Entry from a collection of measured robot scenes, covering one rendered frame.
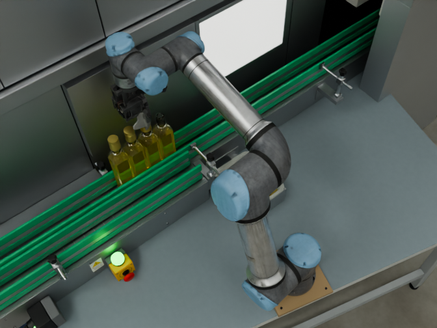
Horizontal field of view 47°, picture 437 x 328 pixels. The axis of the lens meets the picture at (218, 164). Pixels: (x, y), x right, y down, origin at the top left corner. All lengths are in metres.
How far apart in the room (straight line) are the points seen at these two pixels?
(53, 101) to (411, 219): 1.31
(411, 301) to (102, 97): 1.77
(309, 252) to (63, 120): 0.87
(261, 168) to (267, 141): 0.08
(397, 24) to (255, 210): 1.05
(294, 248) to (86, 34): 0.87
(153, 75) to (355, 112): 1.15
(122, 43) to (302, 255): 0.79
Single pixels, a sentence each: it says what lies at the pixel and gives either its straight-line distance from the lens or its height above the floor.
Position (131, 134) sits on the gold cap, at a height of 1.16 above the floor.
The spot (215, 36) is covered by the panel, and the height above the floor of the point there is 1.21.
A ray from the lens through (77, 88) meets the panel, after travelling 1.58.
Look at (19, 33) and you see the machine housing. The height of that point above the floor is 1.54.
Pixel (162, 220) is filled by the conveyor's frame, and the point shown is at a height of 0.82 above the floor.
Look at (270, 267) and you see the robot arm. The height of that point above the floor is 1.07.
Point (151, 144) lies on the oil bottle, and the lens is 1.69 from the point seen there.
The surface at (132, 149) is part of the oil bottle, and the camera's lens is 1.67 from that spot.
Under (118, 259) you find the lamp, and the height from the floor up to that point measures 0.85.
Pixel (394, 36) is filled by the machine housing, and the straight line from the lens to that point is 2.07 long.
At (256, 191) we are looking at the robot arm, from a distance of 1.21.
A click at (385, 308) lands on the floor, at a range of 2.64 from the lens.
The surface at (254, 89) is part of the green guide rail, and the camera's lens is 2.00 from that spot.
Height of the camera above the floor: 2.40
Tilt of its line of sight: 55 degrees down
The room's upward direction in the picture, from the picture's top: 2 degrees counter-clockwise
